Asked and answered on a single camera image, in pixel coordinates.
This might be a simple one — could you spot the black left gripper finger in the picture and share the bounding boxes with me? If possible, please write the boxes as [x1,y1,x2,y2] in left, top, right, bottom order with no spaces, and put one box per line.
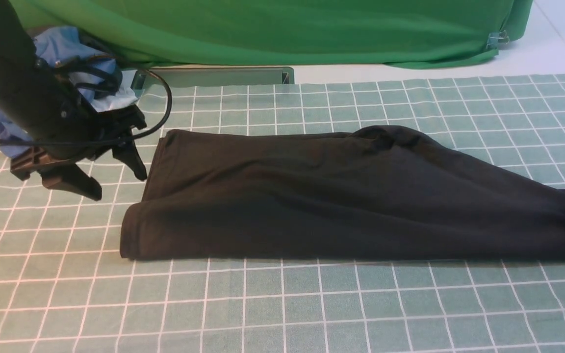
[41,164,103,201]
[112,142,148,181]

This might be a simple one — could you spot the green checkered table cloth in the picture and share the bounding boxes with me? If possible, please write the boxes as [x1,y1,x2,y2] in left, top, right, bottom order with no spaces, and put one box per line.
[0,75,565,353]

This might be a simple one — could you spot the dark gray long-sleeved shirt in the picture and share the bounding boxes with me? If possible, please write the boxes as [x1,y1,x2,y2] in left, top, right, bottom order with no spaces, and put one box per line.
[119,126,565,261]

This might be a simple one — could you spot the metal binder clip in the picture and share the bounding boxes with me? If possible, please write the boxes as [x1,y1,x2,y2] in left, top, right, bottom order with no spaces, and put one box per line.
[485,30,511,50]

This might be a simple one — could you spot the green backdrop cloth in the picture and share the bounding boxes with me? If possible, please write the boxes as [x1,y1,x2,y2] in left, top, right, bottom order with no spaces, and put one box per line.
[12,0,532,70]

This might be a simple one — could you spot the blue crumpled shirt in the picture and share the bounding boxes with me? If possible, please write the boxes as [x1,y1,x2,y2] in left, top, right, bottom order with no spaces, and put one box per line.
[0,26,123,159]

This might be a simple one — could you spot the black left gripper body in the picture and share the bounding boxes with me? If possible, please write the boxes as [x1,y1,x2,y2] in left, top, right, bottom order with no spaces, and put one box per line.
[10,105,147,179]

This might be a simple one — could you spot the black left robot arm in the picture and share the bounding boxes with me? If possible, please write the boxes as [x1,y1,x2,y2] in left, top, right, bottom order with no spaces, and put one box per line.
[0,0,148,201]

